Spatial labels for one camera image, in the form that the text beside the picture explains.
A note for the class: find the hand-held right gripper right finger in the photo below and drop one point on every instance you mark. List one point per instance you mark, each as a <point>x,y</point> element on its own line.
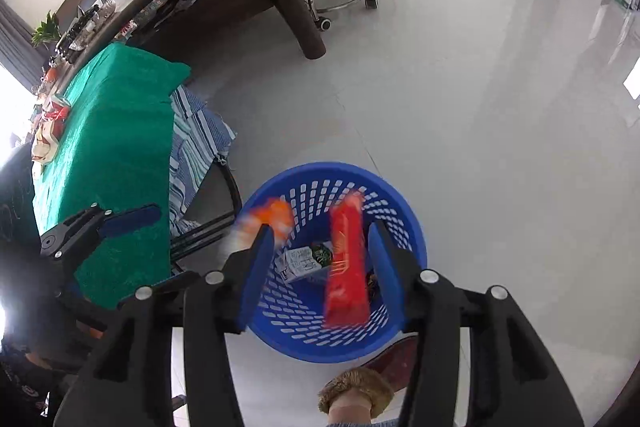
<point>387,282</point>

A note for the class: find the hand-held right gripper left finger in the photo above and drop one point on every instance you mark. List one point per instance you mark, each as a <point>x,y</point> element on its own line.
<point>256,282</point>

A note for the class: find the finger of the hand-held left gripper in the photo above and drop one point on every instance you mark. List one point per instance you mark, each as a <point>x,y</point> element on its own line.
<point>130,219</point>

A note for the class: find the red snack wrapper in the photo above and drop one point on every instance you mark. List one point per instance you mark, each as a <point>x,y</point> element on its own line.
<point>345,267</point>

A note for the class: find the white green milk carton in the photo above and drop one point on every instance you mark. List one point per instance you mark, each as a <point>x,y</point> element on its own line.
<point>300,264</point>

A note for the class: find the orange snack wrapper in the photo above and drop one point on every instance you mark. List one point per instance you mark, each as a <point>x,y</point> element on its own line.
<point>275,214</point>

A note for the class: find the blue plastic basket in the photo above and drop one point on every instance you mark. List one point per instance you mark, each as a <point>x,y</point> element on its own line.
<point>310,332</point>

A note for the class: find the white green snack wrapper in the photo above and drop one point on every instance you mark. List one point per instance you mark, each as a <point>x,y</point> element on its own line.
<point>44,147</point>

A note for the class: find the green tablecloth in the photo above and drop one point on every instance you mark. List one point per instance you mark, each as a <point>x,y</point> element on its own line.
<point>115,147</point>

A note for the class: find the dark red slipper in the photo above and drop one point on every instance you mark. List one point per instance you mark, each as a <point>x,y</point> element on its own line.
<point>395,362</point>

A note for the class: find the black printed garment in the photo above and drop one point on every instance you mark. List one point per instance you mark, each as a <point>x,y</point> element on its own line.
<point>20,387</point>

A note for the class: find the blue white striped cloth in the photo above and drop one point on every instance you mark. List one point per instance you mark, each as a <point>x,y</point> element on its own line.
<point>195,142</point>

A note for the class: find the brown furry slipper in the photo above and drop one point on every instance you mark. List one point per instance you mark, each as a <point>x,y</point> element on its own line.
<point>350,382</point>

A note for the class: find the green plant in black pot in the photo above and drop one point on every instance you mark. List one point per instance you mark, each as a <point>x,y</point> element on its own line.
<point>46,29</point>

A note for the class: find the grey curtain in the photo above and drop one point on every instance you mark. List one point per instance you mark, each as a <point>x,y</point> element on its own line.
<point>15,42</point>

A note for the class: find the black metal chair frame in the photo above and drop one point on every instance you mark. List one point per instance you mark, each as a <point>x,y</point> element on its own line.
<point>231,187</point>

